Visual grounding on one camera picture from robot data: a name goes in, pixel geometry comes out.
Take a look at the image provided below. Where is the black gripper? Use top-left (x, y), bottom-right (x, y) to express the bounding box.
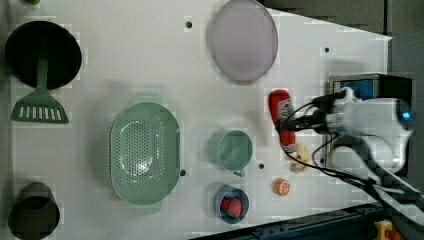
top-left (275, 93), bottom-right (345, 135)

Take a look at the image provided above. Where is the red ketchup bottle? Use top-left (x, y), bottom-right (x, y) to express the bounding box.
top-left (268, 90), bottom-right (297, 153)

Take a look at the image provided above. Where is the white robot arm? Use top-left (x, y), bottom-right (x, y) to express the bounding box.
top-left (268, 87), bottom-right (423, 226)

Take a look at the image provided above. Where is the green oval strainer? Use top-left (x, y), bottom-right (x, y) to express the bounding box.
top-left (110, 93), bottom-right (181, 216)

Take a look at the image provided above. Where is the yellow banana peel toy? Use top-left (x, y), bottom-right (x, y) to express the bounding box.
top-left (290, 144), bottom-right (312, 174)

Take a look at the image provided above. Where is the green mug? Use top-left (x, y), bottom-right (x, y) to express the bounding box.
top-left (207, 129), bottom-right (253, 177)

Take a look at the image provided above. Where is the lilac oval plate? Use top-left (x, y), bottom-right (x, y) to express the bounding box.
top-left (208, 0), bottom-right (278, 84)

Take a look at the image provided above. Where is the blue bowl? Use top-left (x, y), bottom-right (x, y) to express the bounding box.
top-left (213, 185), bottom-right (250, 224)

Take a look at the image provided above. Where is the red strawberry toy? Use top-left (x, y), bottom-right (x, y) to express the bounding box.
top-left (220, 197), bottom-right (242, 219)

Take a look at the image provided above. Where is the green spatula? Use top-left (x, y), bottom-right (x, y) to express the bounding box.
top-left (10, 57), bottom-right (69, 124)

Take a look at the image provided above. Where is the black utensil holder cup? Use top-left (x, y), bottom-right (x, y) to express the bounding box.
top-left (5, 21), bottom-right (82, 90)

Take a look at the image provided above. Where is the black cylinder cup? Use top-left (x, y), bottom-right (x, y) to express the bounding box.
top-left (8, 182), bottom-right (60, 240)

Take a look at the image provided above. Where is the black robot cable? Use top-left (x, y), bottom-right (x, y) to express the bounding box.
top-left (279, 101), bottom-right (394, 198)

